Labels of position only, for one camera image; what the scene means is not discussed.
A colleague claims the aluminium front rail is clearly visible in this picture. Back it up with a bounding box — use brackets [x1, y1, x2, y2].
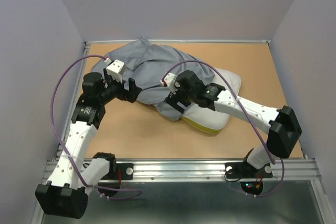
[43, 158, 321, 183]

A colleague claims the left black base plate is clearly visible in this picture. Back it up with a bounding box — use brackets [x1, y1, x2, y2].
[102, 163, 134, 180]

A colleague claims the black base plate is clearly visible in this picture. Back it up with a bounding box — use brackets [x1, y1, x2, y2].
[225, 162, 273, 180]
[102, 163, 134, 180]

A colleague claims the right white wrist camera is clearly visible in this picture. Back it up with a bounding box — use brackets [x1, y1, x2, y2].
[160, 73, 177, 94]

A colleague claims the grey pillowcase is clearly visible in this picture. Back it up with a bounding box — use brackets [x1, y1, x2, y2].
[90, 36, 216, 122]

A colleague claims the aluminium rail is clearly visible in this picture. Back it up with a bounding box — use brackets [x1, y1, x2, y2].
[31, 41, 90, 224]
[43, 158, 321, 183]

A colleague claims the aluminium left side rail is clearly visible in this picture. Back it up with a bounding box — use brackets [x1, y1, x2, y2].
[31, 41, 90, 224]

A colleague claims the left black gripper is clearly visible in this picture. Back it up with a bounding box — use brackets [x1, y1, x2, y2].
[99, 68, 141, 104]

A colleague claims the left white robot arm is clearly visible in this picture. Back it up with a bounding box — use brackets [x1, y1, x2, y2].
[35, 72, 142, 219]

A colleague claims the white pillow yellow edge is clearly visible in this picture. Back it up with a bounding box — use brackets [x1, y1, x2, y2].
[181, 68, 241, 135]

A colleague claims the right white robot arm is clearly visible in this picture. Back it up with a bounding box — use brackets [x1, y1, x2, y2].
[161, 70, 302, 177]

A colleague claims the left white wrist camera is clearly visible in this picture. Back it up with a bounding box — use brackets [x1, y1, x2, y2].
[104, 58, 126, 83]

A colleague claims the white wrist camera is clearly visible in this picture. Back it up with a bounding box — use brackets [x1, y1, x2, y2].
[160, 73, 177, 94]
[104, 58, 126, 83]

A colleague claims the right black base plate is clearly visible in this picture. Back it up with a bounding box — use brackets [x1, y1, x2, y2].
[225, 162, 273, 180]

